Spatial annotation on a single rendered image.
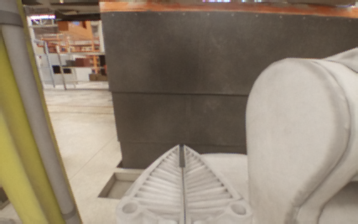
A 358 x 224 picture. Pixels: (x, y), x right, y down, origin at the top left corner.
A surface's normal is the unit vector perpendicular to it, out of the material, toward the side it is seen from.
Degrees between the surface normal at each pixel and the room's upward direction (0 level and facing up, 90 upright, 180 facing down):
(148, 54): 90
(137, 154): 90
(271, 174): 90
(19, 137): 90
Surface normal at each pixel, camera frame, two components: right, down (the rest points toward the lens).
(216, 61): -0.04, 0.29
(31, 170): 1.00, 0.03
